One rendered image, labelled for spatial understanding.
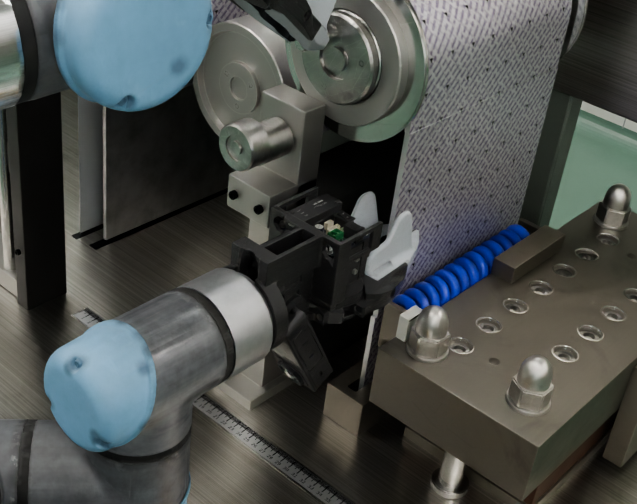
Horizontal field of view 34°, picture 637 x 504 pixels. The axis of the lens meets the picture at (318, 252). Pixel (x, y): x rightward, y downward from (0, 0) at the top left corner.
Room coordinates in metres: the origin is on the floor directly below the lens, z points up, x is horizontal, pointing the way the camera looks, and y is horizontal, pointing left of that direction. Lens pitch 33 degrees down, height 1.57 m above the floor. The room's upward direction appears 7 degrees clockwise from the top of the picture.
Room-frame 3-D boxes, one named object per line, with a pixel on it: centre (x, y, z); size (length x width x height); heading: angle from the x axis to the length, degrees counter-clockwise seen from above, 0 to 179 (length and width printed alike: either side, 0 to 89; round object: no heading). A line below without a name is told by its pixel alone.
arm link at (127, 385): (0.54, 0.11, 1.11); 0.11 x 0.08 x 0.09; 142
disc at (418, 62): (0.79, -0.01, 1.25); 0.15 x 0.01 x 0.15; 52
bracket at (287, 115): (0.77, 0.05, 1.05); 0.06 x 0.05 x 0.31; 142
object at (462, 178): (0.85, -0.13, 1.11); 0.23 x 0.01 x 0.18; 142
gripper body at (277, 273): (0.66, 0.01, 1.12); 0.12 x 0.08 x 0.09; 142
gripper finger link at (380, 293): (0.69, -0.04, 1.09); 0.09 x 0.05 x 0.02; 141
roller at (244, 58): (0.96, 0.01, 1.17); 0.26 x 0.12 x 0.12; 142
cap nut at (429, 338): (0.70, -0.10, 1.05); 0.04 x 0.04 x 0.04
